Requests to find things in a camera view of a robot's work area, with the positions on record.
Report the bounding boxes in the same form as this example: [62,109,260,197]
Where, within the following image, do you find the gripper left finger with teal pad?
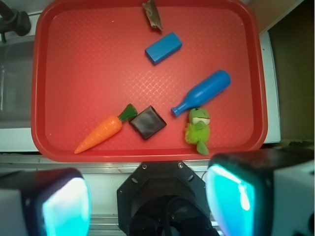
[0,168,92,236]

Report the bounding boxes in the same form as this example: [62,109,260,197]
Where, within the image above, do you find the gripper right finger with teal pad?
[205,147,315,236]

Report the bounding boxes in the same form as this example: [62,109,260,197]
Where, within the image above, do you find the orange toy carrot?
[74,104,138,154]

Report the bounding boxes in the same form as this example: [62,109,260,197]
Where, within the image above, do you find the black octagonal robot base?
[117,161,219,236]

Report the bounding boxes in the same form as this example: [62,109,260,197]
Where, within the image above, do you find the green plush frog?
[185,108,210,155]

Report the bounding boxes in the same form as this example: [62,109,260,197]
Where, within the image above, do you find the blue toy bottle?
[171,70,231,117]

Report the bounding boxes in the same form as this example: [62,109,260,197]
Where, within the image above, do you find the black square block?
[129,106,167,140]

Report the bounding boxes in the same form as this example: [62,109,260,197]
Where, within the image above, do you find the red plastic tray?
[31,0,267,162]

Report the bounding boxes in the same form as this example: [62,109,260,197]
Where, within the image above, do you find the grey toy sink basin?
[0,41,34,129]

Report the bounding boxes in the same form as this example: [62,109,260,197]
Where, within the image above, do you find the blue rectangular block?
[145,32,183,65]

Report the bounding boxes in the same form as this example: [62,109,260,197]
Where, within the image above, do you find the grey toy faucet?
[0,1,32,43]

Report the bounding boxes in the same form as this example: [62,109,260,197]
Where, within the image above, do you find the brown wood piece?
[142,0,162,31]

